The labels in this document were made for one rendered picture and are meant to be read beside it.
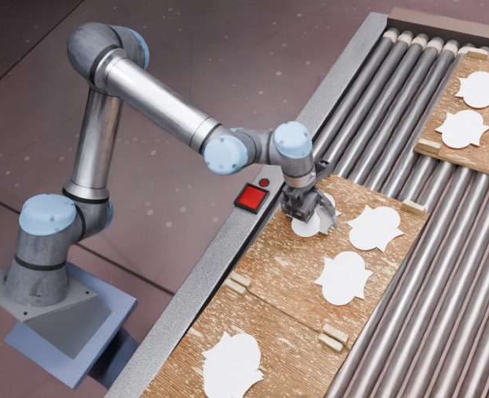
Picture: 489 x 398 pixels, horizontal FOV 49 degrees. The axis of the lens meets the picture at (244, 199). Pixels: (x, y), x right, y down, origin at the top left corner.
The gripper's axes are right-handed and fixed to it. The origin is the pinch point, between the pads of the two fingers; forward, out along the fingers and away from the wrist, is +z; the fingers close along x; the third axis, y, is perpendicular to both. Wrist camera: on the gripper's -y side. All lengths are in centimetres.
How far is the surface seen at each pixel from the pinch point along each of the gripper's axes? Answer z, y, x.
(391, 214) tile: 0.0, -9.5, 17.4
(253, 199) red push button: 1.3, 2.8, -17.8
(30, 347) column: 6, 68, -47
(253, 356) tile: -2.8, 39.6, 8.7
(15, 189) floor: 94, 18, -193
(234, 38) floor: 97, -136, -152
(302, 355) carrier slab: -0.1, 33.0, 17.3
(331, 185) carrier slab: 0.9, -10.9, -0.9
